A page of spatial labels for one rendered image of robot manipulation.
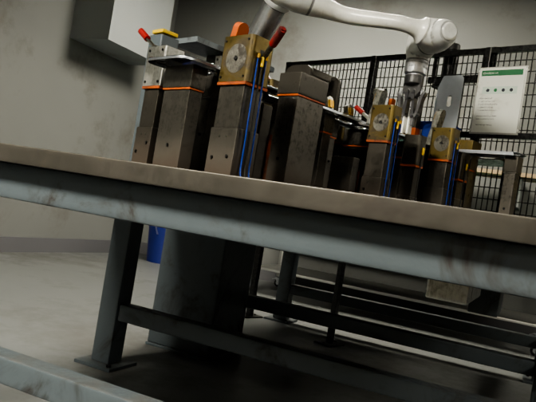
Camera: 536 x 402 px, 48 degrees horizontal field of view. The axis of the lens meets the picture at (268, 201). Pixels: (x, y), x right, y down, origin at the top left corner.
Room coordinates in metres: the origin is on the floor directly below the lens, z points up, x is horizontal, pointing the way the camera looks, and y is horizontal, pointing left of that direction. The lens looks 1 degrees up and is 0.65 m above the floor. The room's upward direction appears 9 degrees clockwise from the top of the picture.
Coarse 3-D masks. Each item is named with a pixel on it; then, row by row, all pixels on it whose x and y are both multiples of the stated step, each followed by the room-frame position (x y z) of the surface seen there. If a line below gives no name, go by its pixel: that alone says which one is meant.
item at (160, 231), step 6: (150, 228) 5.64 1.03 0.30; (156, 228) 5.57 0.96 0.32; (162, 228) 5.56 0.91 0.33; (150, 234) 5.63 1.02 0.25; (156, 234) 5.58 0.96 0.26; (162, 234) 5.57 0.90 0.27; (150, 240) 5.63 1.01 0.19; (156, 240) 5.58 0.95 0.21; (162, 240) 5.57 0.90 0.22; (150, 246) 5.63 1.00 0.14; (156, 246) 5.58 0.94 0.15; (162, 246) 5.58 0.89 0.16; (150, 252) 5.62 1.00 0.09; (156, 252) 5.59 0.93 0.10; (150, 258) 5.62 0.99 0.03; (156, 258) 5.59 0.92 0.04
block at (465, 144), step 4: (460, 140) 2.49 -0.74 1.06; (464, 140) 2.48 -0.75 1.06; (468, 140) 2.46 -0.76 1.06; (472, 140) 2.45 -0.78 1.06; (464, 144) 2.47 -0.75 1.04; (468, 144) 2.46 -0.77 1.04; (472, 144) 2.45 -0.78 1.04; (476, 144) 2.47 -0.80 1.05; (480, 144) 2.50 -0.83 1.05; (460, 148) 2.48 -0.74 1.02; (464, 148) 2.47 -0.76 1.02; (468, 148) 2.46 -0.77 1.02; (472, 148) 2.45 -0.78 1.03; (476, 148) 2.48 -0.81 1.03; (480, 148) 2.50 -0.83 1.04; (476, 164) 2.50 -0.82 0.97; (476, 168) 2.51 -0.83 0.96; (472, 180) 2.49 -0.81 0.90; (472, 184) 2.50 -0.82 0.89; (472, 188) 2.50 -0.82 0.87; (472, 192) 2.50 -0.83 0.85; (468, 204) 2.49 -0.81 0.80
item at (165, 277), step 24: (168, 240) 2.60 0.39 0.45; (192, 240) 2.55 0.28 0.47; (216, 240) 2.50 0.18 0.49; (168, 264) 2.59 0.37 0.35; (192, 264) 2.54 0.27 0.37; (216, 264) 2.49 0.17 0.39; (240, 264) 2.63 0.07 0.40; (168, 288) 2.58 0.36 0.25; (192, 288) 2.53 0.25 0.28; (216, 288) 2.49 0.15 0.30; (240, 288) 2.67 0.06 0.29; (168, 312) 2.57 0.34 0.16; (192, 312) 2.53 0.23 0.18; (216, 312) 2.50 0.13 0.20; (240, 312) 2.70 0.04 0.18; (168, 336) 2.57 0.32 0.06
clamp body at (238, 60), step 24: (240, 48) 1.48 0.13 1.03; (264, 48) 1.48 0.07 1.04; (240, 72) 1.47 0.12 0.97; (264, 72) 1.48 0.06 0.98; (240, 96) 1.47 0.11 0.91; (216, 120) 1.52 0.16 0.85; (240, 120) 1.46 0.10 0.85; (216, 144) 1.50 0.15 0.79; (240, 144) 1.47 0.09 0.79; (216, 168) 1.49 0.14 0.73; (240, 168) 1.46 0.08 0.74
